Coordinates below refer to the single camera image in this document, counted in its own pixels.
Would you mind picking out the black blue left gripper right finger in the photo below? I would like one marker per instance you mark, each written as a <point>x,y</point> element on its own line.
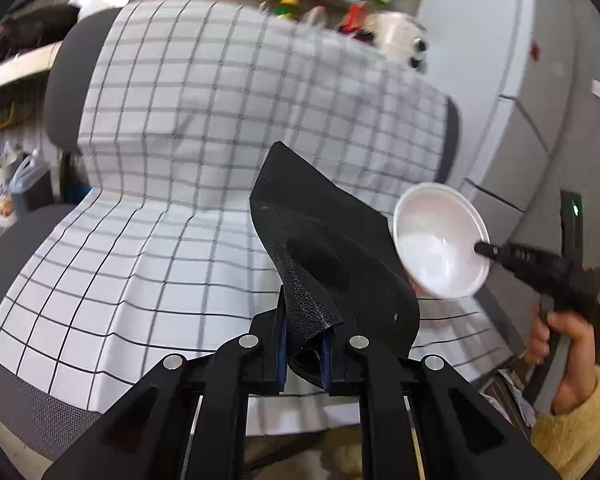
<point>422,420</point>

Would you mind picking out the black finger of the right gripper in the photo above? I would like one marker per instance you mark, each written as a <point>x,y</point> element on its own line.
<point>503,253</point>

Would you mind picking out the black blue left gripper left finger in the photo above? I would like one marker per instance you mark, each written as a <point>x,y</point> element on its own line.
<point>184,419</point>

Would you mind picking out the orange white instant noodle bowl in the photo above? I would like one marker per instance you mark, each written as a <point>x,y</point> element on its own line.
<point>435,229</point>

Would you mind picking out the black trash bag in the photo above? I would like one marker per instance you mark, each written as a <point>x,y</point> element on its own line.
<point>339,269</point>

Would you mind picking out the yellow fuzzy sleeve forearm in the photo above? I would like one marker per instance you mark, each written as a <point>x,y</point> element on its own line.
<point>571,442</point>

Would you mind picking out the white kitchen counter shelf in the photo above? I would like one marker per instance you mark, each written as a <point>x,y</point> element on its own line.
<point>32,63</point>

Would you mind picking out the person's right hand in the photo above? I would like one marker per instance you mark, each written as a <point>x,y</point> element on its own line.
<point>564,341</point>

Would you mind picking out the grey mesh office chair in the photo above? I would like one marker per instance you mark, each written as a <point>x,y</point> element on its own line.
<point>65,90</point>

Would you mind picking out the white black checkered cloth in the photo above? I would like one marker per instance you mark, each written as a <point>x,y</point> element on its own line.
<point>205,159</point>

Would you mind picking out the grey refrigerator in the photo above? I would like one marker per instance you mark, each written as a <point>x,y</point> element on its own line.
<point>524,76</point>

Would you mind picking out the white rice cooker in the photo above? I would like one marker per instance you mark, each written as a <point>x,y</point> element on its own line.
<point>400,37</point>

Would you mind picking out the dark soy sauce jug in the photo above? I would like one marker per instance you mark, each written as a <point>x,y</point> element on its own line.
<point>31,185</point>

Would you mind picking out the red condiment bottle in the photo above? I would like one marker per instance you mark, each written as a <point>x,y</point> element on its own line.
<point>354,21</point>

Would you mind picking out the white printed canister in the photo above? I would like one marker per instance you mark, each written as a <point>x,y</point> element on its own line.
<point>8,167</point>

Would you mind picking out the black wok pan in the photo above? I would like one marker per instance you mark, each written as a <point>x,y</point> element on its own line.
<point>37,28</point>

